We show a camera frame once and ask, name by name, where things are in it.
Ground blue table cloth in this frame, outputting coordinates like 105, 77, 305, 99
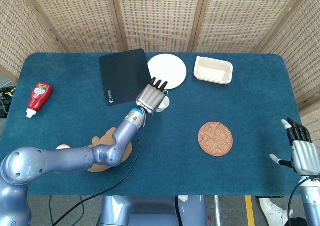
0, 52, 318, 197

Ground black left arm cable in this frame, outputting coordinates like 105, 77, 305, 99
49, 133, 141, 226

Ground black mouse pad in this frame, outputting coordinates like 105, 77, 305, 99
98, 48, 156, 107

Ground cream rectangular food container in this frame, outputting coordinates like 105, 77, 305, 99
193, 56, 234, 85

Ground metal table leg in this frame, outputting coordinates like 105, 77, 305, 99
213, 195, 222, 226

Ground brown capybara plush toy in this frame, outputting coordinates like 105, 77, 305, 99
87, 127, 134, 173

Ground small white paper cup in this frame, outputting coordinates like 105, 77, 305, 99
156, 95, 171, 113

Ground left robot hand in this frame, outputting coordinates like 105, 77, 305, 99
135, 77, 170, 116

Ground red ketchup squeeze bottle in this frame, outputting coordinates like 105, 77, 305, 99
25, 82, 54, 119

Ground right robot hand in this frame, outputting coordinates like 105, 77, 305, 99
269, 117, 320, 176

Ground white shoe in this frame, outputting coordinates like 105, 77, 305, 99
259, 197, 295, 226

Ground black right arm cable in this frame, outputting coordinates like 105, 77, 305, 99
286, 175, 310, 226

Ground cable bundle on floor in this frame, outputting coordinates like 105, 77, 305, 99
0, 85, 17, 119

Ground black trousers leg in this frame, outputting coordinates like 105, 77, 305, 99
287, 217, 310, 226

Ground white round paper plate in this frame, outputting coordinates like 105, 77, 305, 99
147, 53, 188, 91

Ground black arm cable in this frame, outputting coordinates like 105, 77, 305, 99
49, 133, 141, 226
286, 175, 310, 226

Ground round woven rattan coaster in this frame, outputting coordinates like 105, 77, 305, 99
198, 121, 234, 157

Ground grey robot torso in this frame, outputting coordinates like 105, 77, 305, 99
99, 195, 208, 226

